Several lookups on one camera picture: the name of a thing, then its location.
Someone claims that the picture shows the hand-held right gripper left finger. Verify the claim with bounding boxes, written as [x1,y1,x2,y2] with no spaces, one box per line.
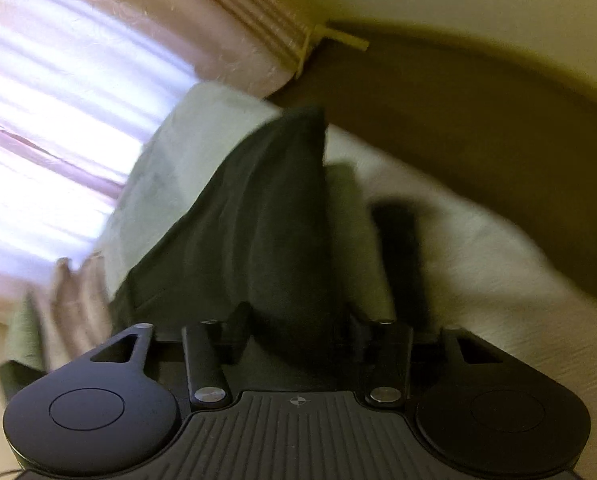
[53,302,253,407]

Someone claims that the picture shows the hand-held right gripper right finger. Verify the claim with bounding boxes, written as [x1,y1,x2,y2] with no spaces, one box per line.
[351,317,529,405]

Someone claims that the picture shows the black pants gold button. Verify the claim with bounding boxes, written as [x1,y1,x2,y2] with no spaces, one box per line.
[111,105,379,391]

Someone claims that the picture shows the grey green pants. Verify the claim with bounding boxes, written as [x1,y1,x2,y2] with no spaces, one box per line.
[323,160,396,321]

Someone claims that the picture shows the bed with pale cover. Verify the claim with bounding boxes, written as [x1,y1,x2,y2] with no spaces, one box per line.
[325,125,597,411]

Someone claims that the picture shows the pink folded blanket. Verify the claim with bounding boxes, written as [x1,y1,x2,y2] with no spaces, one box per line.
[31,255,114,371]

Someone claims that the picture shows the green checked pillow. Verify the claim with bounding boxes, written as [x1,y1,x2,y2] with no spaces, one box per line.
[0,285,49,396]

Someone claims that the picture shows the sheer white curtain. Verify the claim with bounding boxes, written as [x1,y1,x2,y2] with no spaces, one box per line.
[0,0,204,311]

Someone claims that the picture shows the cream curtain tieback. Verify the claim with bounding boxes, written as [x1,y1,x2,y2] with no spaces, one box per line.
[293,24,329,81]

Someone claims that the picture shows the pink patterned curtain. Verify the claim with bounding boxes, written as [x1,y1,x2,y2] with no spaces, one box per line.
[53,0,311,98]

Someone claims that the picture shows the wall tieback hook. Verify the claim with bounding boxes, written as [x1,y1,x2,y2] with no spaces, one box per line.
[323,22,370,52]

